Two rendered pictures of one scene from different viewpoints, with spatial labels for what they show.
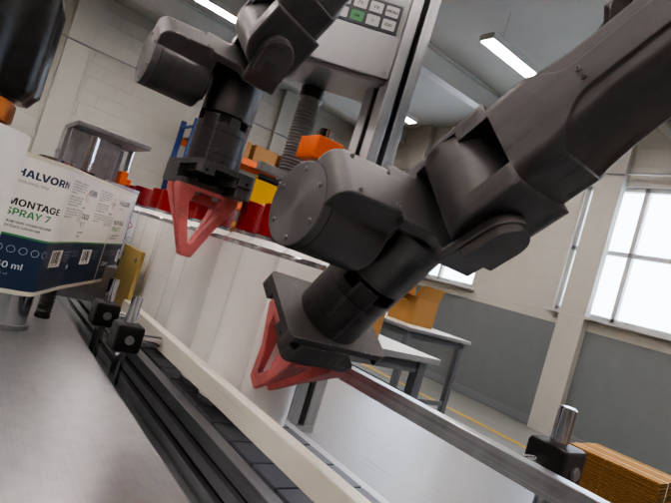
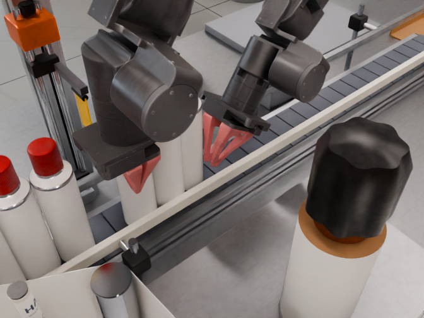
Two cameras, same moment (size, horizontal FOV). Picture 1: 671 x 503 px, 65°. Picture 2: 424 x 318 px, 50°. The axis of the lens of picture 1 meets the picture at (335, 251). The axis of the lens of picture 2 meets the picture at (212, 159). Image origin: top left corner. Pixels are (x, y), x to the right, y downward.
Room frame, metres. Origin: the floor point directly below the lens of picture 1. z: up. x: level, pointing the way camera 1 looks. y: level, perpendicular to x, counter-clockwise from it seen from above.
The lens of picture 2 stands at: (0.49, 0.55, 1.43)
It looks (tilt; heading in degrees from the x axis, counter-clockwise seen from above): 44 degrees down; 267
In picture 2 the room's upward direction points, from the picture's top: straight up
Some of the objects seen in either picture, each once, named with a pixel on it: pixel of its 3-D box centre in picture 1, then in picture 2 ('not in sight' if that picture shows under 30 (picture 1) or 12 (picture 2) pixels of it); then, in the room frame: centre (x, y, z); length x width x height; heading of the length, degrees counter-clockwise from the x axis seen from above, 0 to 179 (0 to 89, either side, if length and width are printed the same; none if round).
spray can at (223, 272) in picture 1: (231, 292); (133, 170); (0.58, 0.10, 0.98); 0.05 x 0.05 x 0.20
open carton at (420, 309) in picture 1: (411, 302); not in sight; (4.87, -0.81, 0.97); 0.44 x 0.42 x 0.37; 122
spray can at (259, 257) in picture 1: (252, 303); (164, 154); (0.53, 0.07, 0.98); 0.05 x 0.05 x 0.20
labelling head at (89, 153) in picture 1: (86, 214); not in sight; (0.86, 0.41, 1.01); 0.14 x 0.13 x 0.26; 36
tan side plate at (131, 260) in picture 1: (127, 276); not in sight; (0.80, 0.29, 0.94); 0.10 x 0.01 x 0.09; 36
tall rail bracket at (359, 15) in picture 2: not in sight; (361, 43); (0.11, -0.35, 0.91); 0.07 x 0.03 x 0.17; 126
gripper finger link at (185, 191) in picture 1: (192, 213); (122, 168); (0.58, 0.16, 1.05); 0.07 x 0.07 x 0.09; 36
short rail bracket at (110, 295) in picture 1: (114, 326); not in sight; (0.67, 0.24, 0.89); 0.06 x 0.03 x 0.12; 126
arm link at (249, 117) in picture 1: (228, 96); (118, 70); (0.56, 0.16, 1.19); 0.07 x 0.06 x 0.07; 126
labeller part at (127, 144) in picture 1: (107, 137); not in sight; (0.86, 0.41, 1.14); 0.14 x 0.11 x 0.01; 36
